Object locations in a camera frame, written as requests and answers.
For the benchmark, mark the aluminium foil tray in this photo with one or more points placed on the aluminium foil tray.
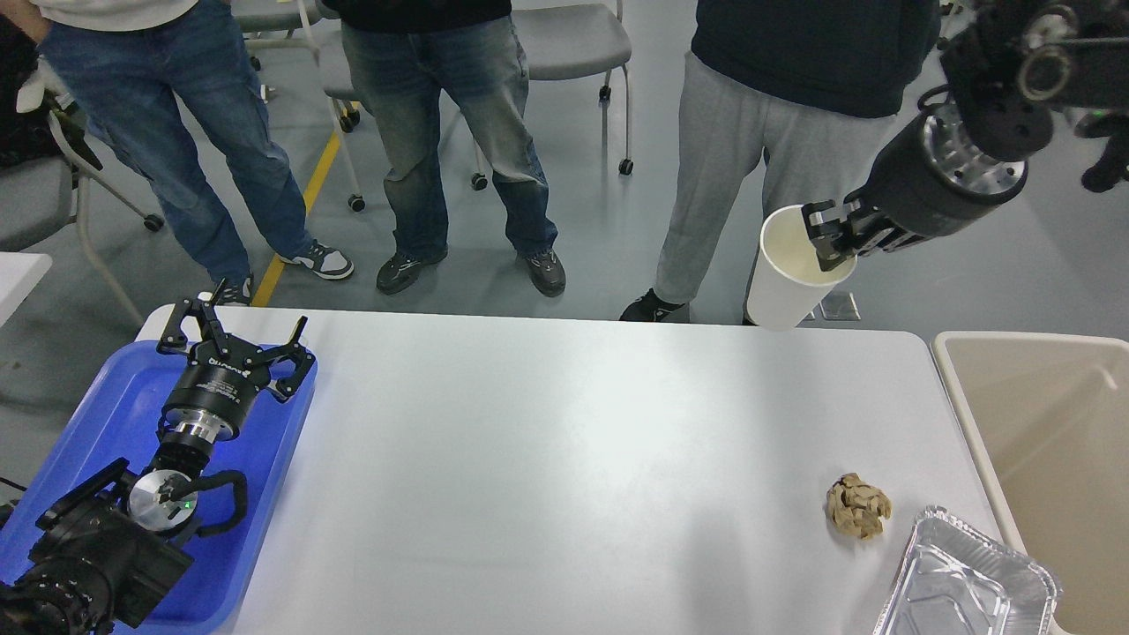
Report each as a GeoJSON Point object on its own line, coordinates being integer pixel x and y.
{"type": "Point", "coordinates": [954, 579]}

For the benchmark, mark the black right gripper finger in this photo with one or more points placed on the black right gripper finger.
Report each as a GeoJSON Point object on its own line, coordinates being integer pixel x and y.
{"type": "Point", "coordinates": [830, 222]}
{"type": "Point", "coordinates": [835, 245]}

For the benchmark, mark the person in blue jeans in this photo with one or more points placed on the person in blue jeans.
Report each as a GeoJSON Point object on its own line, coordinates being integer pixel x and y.
{"type": "Point", "coordinates": [132, 66]}

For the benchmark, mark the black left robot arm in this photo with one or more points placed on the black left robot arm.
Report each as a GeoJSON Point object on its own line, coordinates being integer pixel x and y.
{"type": "Point", "coordinates": [149, 513]}

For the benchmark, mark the white paper cup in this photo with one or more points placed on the white paper cup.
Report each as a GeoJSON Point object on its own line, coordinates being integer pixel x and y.
{"type": "Point", "coordinates": [787, 281]}

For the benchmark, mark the blue plastic tray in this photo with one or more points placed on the blue plastic tray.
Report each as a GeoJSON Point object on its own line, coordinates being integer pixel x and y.
{"type": "Point", "coordinates": [118, 418]}

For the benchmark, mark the white side table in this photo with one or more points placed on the white side table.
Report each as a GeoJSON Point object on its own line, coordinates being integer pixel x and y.
{"type": "Point", "coordinates": [20, 273]}

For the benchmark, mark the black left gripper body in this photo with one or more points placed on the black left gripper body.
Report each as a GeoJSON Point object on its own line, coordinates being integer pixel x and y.
{"type": "Point", "coordinates": [225, 388]}

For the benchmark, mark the beige plastic bin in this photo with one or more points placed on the beige plastic bin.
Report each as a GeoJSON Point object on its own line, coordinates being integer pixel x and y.
{"type": "Point", "coordinates": [1046, 419]}

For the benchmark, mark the grey chair centre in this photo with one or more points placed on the grey chair centre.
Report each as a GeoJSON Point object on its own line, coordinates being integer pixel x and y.
{"type": "Point", "coordinates": [565, 42]}

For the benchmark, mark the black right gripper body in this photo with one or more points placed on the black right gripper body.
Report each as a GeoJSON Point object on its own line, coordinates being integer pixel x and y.
{"type": "Point", "coordinates": [929, 181]}

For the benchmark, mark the person in grey sweatpants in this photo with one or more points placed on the person in grey sweatpants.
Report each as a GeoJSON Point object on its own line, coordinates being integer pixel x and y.
{"type": "Point", "coordinates": [811, 88]}

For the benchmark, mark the grey chair left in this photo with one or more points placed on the grey chair left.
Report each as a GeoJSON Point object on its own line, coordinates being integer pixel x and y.
{"type": "Point", "coordinates": [52, 192]}

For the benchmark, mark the crumpled brown paper ball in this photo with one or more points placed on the crumpled brown paper ball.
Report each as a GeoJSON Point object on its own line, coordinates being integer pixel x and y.
{"type": "Point", "coordinates": [856, 508]}

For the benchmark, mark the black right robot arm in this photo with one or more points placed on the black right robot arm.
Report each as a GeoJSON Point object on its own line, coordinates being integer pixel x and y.
{"type": "Point", "coordinates": [1020, 60]}

